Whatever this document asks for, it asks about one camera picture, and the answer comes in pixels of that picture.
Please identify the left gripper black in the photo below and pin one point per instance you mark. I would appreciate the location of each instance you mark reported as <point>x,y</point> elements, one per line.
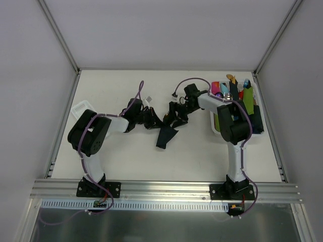
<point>150,118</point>

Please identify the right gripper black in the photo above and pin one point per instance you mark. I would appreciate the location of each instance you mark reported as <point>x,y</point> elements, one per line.
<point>175,114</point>

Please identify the dark navy paper napkin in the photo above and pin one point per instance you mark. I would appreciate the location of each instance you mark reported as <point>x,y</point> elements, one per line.
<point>166,133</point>

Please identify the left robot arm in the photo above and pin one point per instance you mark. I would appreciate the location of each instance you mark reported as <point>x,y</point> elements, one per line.
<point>89,132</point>

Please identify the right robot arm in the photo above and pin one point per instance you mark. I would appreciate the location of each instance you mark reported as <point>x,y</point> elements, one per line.
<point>235,129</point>

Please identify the pink napkin roll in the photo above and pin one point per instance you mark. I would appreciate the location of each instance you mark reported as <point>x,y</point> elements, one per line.
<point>215,87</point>

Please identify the light blue napkin roll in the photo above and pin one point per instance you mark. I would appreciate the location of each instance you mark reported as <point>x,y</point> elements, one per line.
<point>224,89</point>

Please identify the dark navy napkin roll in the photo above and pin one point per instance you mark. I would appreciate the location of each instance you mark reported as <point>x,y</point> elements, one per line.
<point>234,90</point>

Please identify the tall green napkin roll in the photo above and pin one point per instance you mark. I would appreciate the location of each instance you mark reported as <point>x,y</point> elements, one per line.
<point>248,100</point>

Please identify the black napkin roll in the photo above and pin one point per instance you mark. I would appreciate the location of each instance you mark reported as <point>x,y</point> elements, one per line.
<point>257,121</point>

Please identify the iridescent spoon in bin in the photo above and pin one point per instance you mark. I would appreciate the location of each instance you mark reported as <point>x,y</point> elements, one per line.
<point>219,95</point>

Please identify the silver spoon in bin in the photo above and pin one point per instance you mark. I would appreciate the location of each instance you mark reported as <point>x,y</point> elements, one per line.
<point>228,96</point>

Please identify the large white storage bin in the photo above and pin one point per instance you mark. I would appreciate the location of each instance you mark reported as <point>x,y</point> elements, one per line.
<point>255,99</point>

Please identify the blue fork in bin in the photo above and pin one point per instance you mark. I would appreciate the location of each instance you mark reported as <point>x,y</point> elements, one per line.
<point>247,84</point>

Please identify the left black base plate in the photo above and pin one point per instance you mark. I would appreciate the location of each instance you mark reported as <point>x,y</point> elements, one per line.
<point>113,189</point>

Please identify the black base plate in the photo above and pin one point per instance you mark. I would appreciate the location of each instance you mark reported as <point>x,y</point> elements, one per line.
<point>113,189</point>
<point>223,192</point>

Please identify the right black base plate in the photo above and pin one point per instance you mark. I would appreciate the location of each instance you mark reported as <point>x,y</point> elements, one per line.
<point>223,192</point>

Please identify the aluminium mounting rail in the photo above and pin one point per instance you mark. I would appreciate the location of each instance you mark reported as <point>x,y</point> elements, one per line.
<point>168,191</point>

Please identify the white slotted cable duct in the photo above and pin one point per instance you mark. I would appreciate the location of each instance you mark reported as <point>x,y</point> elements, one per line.
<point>135,205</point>

